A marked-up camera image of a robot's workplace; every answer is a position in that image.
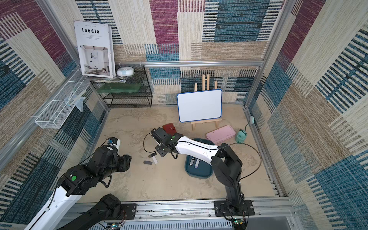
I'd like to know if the white board blue frame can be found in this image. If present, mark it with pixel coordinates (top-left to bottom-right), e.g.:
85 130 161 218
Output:
177 89 222 123

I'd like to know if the pink plastic lid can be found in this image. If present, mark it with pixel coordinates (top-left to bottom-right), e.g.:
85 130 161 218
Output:
206 125 236 145

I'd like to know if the green board on shelf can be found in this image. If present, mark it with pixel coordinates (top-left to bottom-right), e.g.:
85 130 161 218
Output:
97 83 141 93

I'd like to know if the wooden easel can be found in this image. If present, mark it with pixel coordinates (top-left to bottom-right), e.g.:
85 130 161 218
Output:
191 74 222 131

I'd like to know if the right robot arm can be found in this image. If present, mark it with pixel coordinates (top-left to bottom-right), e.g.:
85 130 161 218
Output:
150 127 255 218

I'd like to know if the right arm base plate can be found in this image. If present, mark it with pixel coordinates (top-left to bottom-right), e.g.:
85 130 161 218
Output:
213 200 255 217

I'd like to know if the black wire shelf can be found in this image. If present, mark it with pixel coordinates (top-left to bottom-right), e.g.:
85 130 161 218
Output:
92 65 153 108

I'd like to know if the white lilac usb drive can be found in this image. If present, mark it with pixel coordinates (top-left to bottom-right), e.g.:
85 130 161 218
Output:
195 159 200 169

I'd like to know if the teal plastic storage box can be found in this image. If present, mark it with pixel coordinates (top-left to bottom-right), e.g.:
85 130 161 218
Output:
184 138 214 179

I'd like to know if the Inedia magazine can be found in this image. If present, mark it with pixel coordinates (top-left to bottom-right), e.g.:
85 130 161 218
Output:
74 21 116 78

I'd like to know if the white round device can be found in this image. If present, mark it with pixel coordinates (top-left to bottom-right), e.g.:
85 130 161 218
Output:
117 67 135 77

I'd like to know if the red leather wallet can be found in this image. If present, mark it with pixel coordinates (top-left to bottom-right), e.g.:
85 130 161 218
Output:
163 123 177 136

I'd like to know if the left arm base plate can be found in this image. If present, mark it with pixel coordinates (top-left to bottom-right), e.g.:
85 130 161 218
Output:
116 203 137 220

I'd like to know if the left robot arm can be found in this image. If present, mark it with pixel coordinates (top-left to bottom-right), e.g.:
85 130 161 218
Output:
26 138 131 230

